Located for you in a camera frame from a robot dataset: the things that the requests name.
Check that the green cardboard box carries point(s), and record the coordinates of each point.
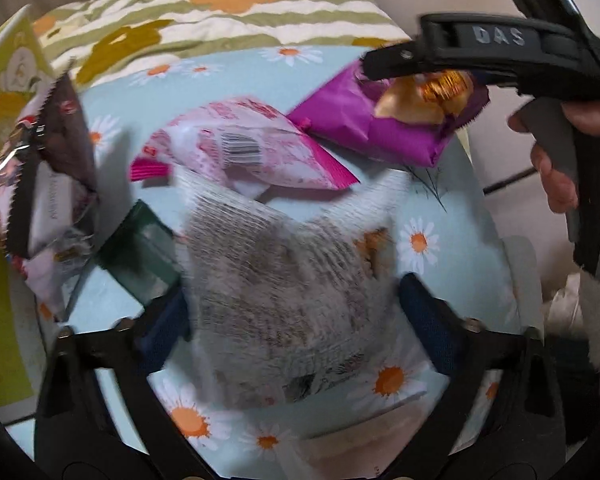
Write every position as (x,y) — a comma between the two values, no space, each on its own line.
(0,270)

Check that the dark cartoon snack packet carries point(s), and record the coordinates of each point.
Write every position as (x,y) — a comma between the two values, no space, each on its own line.
(55,160)

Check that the person's right hand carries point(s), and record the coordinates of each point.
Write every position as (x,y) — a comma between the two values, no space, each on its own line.
(555,185)

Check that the floral striped blanket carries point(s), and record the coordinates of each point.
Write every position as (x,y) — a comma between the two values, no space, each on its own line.
(205,20)

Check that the purple snack packet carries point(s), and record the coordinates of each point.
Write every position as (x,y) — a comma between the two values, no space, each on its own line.
(360,120)

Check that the dark green snack packet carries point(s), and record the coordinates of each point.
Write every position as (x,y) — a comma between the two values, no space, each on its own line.
(140,255)

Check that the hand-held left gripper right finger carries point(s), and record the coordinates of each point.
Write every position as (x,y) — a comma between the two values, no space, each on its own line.
(430,320)

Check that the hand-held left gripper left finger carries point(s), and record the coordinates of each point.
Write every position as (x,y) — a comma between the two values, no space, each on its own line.
(162,327)

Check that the blue daisy tablecloth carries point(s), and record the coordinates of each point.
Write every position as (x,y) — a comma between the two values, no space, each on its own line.
(460,200)

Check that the pale cartoon snack packet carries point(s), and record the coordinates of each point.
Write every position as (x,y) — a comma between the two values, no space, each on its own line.
(50,275)

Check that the white snack packet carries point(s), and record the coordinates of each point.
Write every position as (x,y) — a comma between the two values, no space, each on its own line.
(280,285)

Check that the pink snack packet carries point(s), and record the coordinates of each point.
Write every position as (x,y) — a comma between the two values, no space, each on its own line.
(240,145)

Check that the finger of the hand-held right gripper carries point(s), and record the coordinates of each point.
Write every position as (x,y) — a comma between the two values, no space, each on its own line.
(410,60)

